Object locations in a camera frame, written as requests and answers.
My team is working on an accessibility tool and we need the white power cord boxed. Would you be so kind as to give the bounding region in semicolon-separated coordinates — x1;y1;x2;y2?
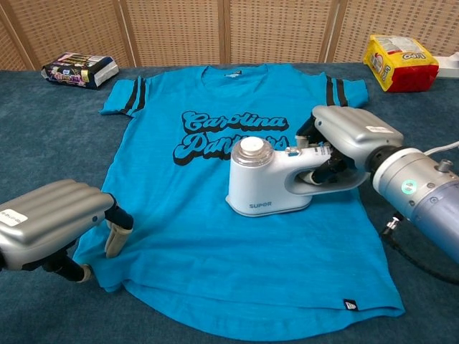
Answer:
425;140;459;156

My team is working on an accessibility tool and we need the dark teal table cloth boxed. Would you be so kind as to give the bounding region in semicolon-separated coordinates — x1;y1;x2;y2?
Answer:
0;62;459;344

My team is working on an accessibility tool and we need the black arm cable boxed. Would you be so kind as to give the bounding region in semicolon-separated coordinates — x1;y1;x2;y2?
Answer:
380;213;459;282

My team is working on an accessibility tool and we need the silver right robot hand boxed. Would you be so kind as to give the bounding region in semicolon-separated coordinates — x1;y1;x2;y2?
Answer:
293;105;405;186

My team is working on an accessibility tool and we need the blue Carolina Panthers t-shirt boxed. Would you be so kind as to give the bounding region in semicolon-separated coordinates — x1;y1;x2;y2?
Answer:
71;63;406;342

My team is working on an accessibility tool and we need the black wrapped snack pack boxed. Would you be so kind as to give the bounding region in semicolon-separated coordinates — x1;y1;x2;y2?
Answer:
41;52;120;90

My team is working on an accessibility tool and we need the yellow red snack bag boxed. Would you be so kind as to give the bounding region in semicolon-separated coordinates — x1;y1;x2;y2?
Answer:
363;34;440;93

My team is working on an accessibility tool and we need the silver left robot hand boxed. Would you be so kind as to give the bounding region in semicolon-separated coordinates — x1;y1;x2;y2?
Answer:
0;178;134;284

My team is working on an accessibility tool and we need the white power strip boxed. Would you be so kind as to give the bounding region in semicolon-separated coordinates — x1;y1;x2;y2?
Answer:
437;52;459;79

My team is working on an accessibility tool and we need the white handheld garment steamer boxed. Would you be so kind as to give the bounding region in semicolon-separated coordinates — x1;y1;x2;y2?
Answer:
224;136;370;218

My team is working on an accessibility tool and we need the wicker folding screen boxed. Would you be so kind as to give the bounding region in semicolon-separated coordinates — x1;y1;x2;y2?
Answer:
0;0;459;71

